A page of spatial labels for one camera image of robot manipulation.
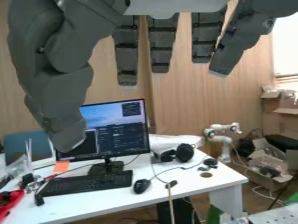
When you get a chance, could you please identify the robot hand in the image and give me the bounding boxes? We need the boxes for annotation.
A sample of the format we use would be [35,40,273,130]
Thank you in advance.
[6,0,298,154]

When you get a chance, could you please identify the computer screen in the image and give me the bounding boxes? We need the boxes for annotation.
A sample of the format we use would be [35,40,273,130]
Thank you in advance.
[54,98,153,177]

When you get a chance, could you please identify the orange paper note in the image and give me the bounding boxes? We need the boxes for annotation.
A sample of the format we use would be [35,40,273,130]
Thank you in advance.
[52,160,72,174]

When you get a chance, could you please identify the black keyboard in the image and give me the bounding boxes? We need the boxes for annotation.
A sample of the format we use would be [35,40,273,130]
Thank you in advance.
[38,169,135,198]

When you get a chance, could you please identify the black headphones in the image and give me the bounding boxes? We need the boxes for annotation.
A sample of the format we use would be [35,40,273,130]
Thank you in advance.
[159,142,197,164]

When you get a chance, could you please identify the black mouse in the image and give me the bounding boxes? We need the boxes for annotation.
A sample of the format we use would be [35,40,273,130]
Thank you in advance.
[132,178,153,195]

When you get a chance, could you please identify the small white jointed device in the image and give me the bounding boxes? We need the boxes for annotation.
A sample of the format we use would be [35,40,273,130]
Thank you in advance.
[203,122,244,164]

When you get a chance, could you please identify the white desk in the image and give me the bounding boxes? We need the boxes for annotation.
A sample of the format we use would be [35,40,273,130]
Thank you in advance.
[0,146,251,224]

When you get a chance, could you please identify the cardboard box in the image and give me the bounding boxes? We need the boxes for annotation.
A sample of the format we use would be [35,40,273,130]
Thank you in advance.
[258,89,298,138]
[245,146,296,193]

